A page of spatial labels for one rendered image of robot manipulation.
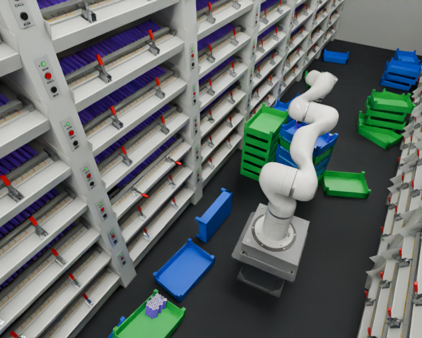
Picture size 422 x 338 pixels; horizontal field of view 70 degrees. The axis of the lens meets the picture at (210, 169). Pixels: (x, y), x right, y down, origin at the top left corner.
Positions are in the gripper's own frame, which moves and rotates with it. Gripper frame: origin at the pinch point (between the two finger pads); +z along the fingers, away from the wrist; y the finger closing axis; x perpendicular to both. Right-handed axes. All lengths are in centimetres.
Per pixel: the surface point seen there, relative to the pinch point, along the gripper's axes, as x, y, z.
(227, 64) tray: 46, 35, -4
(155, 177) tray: 82, -35, 40
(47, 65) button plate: 132, -61, -18
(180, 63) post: 86, -10, -12
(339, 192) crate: -51, -21, 33
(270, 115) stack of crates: 1.3, 28.5, 17.0
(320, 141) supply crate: -20.0, -5.7, 7.1
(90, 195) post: 112, -63, 30
